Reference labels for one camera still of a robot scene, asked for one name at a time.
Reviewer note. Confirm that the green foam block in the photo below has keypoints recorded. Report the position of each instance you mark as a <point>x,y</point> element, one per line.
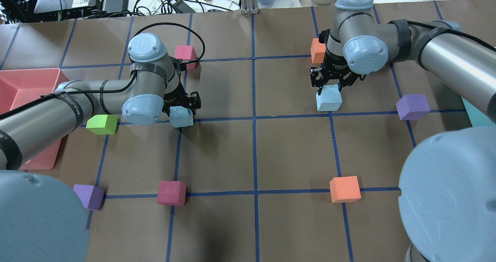
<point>103,124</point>

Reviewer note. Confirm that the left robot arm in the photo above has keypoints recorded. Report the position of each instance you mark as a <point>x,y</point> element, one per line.
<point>42,218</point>

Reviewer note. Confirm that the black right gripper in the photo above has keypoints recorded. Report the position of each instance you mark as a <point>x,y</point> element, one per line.
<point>334,63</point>

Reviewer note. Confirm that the light blue block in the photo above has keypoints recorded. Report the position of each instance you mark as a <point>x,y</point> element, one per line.
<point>180,117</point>
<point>329,98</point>

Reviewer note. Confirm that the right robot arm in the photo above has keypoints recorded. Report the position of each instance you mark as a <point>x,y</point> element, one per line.
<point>447,183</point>

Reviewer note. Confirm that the orange block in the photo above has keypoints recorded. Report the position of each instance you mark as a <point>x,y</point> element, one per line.
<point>344,189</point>
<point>317,51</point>

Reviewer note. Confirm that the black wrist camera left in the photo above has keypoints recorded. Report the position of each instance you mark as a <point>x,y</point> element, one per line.
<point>179,65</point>

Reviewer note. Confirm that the pink block near left arm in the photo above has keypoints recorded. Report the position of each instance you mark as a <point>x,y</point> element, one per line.
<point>185,53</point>

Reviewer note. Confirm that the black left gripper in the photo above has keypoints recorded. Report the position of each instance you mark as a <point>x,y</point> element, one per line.
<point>177,94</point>

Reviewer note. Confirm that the orange block near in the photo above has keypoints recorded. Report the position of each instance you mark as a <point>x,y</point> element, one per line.
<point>344,189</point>

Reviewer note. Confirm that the dark pink block front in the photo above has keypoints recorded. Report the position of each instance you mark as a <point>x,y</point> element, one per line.
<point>172,193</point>

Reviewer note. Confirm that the orange block far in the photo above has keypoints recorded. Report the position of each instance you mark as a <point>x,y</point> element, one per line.
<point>317,51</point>

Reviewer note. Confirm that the teal plastic bin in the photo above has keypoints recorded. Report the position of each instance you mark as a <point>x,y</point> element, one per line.
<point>476,117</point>

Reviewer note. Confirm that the purple block near tray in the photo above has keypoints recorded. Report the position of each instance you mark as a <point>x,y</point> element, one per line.
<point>91,196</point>

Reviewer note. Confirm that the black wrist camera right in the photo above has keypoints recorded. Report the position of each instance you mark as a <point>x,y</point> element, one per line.
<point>323,36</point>

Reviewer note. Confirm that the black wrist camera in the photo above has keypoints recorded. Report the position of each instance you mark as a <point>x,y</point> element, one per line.
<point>179,65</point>
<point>323,36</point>

